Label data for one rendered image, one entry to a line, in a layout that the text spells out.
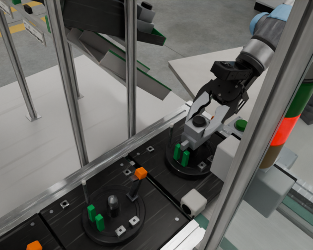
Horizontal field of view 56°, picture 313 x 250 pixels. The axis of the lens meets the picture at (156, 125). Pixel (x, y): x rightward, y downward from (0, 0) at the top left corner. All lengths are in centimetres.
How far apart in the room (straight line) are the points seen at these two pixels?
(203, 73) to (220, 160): 83
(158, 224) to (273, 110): 43
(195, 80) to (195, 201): 66
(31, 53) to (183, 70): 207
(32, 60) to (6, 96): 180
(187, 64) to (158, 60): 159
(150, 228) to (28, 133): 56
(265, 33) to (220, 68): 16
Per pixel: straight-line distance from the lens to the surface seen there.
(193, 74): 128
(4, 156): 102
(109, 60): 74
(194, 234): 71
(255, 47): 74
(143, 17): 80
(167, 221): 70
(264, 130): 37
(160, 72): 275
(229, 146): 49
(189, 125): 70
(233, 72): 66
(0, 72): 294
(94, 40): 85
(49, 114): 110
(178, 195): 74
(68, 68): 63
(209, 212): 79
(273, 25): 76
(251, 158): 41
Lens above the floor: 160
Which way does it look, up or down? 46 degrees down
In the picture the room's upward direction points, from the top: 4 degrees clockwise
